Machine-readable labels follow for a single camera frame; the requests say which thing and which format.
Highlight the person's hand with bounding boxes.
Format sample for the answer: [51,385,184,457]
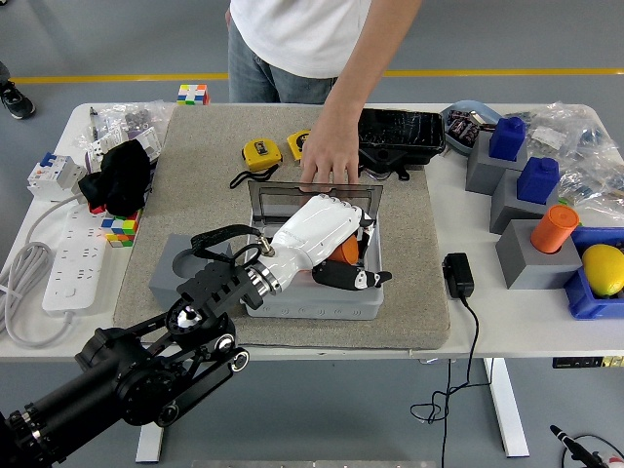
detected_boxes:
[298,114,363,190]

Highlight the robot right hand black fingers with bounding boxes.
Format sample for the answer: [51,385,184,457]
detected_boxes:
[549,424,620,468]

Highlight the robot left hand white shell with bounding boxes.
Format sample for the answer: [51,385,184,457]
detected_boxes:
[260,193,393,296]

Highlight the orange cylinder battery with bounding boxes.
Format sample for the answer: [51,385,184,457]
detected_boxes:
[529,204,581,254]
[327,235,363,267]

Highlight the grey electrical box clear lid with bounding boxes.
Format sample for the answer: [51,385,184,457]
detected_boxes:
[240,179,385,322]

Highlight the white table leg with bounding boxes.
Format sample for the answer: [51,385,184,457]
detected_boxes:
[482,358,530,458]
[135,422,167,463]

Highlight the black table control panel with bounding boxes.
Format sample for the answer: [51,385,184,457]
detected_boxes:
[552,356,624,370]

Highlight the black plastic tray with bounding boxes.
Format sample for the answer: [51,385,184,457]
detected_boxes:
[357,107,448,181]

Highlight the person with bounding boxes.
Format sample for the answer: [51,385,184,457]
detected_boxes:
[0,60,36,121]
[224,0,424,104]

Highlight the grey-brown mat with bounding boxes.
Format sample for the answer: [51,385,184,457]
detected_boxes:
[112,104,451,348]

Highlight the dark component packets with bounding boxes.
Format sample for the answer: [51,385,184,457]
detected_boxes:
[447,109,483,145]

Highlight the blue storage bin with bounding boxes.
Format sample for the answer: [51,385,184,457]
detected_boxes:
[564,226,624,321]

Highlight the colourful puzzle cube white cross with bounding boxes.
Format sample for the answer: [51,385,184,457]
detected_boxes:
[176,83,212,106]

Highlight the light blue dish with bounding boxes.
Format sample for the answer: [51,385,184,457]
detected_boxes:
[441,99,503,156]

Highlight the grey block holder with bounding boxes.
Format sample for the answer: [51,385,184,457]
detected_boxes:
[495,217,584,291]
[465,130,530,197]
[488,168,562,235]

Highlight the grey cube holder round hole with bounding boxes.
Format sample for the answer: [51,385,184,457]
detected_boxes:
[148,232,234,308]

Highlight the yellow lemon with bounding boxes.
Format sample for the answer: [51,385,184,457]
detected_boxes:
[582,244,624,297]

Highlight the blue plastic block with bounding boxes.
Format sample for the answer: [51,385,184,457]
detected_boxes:
[516,156,561,205]
[488,116,527,162]

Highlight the black cloth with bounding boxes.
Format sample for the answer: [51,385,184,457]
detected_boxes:
[77,141,153,216]

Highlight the clear bags of small parts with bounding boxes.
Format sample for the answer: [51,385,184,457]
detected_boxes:
[72,100,176,170]

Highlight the white power strip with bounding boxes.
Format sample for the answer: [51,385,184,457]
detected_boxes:
[41,203,111,313]

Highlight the yellow tape measure black strap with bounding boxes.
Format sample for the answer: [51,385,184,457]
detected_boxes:
[229,138,284,189]

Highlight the black power adapter with cord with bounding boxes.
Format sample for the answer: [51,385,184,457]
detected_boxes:
[408,252,493,468]

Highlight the white circuit breaker blue switch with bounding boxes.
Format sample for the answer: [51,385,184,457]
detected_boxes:
[26,151,88,202]

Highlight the white power cable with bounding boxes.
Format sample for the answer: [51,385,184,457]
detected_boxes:
[0,192,87,348]

